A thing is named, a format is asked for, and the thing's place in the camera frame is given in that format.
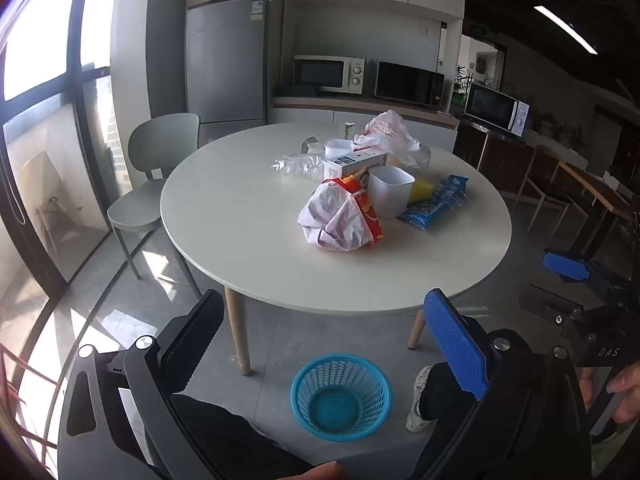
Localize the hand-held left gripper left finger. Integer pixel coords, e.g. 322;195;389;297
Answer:
57;289;226;480

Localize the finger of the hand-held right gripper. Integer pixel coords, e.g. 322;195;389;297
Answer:
542;249;640;306
517;285;608;333

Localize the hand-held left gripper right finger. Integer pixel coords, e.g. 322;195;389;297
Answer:
415;289;593;480

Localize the blue plastic basket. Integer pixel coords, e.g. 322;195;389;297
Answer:
291;354;392;443

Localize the blue snack packet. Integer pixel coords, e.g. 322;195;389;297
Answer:
397;175;471;231

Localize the yellow sponge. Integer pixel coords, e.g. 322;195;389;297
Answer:
407;177;441;205

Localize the white plastic cup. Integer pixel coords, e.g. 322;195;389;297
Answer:
324;139;356;161
368;166;416;219

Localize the red yellow snack bag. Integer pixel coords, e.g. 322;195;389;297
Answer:
298;174;385;252

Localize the clear plastic wrap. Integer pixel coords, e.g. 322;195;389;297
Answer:
271;154;327;181

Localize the white blue carton box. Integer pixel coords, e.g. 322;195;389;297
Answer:
322;149;390;181

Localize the person's right hand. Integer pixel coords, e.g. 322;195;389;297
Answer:
579;364;640;425

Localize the person's right leg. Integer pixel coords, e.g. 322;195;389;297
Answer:
415;360;481;480

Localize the person's leg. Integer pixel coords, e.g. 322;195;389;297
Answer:
415;360;481;480
170;394;321;480

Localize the white sneaker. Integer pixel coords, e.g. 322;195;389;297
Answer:
406;366;433;433

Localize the wooden chair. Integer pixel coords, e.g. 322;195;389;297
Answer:
515;145;571;233

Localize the wooden desk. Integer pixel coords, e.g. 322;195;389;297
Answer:
555;160;636;261

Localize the person's left leg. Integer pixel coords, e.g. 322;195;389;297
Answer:
170;394;321;480

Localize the dark wooden sideboard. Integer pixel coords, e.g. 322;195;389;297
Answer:
452;115;541;196

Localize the round white table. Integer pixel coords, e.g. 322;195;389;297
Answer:
160;121;512;376

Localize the white microwave with black door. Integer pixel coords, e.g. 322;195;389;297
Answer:
464;82;531;137

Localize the green potted plant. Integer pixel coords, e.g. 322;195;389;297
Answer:
452;62;473;106

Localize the translucent white plastic bag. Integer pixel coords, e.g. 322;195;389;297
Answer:
353;110;432;170

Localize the ceiling light strip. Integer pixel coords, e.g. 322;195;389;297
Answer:
534;5;598;55

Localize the white kitchen counter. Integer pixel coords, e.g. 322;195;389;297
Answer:
272;95;461;153

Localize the grey refrigerator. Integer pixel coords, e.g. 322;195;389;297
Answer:
186;0;268;148

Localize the black framed glass door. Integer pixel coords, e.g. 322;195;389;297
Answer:
0;0;151;286

